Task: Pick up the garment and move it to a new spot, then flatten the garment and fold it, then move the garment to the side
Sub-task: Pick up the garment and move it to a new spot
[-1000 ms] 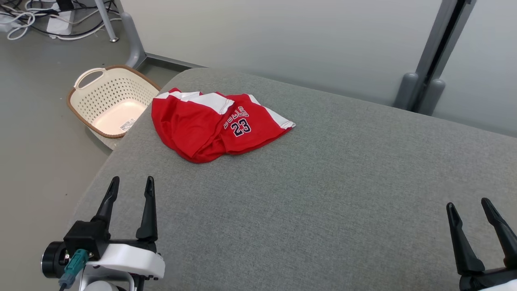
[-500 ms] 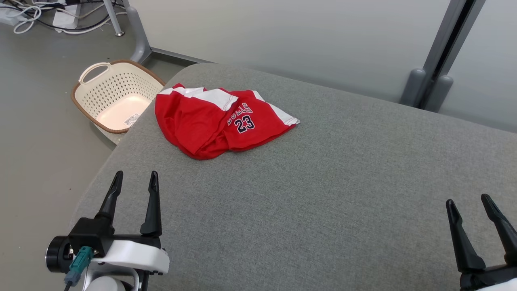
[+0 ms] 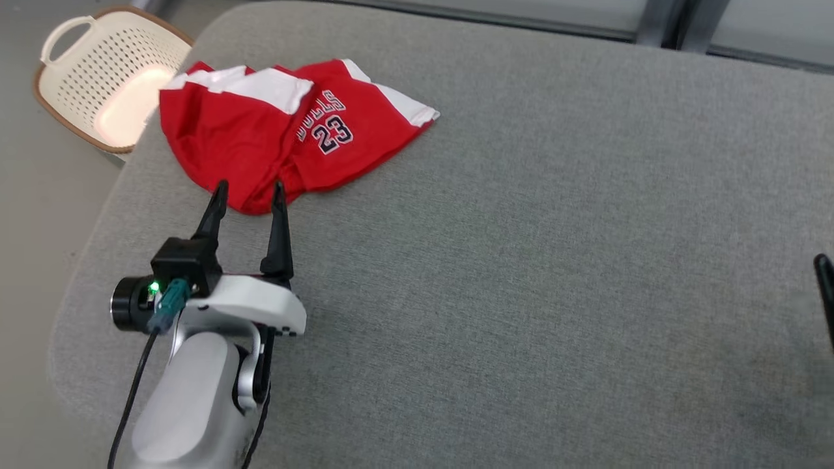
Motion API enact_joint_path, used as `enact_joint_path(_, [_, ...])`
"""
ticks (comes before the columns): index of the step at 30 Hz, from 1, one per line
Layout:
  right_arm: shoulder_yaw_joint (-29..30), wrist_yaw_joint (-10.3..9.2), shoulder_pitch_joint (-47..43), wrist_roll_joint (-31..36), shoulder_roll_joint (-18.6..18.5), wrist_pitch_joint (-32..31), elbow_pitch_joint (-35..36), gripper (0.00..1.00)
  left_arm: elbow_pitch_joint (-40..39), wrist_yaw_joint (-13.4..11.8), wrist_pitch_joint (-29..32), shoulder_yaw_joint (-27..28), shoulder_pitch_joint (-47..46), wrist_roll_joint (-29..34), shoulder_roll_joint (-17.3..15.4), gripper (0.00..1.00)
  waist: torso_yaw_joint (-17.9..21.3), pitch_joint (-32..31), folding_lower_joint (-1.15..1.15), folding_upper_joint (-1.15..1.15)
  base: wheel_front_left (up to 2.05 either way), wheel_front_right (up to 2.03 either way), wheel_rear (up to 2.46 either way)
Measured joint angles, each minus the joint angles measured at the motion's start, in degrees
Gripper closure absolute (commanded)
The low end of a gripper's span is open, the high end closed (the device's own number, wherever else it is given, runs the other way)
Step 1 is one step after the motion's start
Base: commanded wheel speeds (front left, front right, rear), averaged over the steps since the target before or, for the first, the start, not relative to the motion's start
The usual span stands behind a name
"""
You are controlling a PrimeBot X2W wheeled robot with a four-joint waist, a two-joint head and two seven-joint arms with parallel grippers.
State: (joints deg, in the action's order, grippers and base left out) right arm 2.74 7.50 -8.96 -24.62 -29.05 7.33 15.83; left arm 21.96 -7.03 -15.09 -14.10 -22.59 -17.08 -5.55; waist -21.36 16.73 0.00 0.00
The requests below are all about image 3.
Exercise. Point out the grey fabric sofa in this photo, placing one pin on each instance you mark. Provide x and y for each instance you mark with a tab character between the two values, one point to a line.
521	260

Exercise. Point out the red shorts with 23 print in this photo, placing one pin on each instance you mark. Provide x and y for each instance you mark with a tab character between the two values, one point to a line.
260	137

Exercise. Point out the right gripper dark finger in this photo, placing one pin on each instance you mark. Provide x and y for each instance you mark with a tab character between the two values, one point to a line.
826	293

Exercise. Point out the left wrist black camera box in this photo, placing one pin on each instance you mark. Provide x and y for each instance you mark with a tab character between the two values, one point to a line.
186	264

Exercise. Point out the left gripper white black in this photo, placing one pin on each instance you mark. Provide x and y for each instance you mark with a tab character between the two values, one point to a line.
254	306

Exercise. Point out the beige perforated laundry basket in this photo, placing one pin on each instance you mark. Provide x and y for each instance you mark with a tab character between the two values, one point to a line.
98	65

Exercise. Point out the grey window frame post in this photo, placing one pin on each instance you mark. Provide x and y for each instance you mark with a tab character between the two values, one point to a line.
653	19

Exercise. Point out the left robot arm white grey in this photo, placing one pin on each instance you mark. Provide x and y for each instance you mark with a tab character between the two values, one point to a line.
189	404

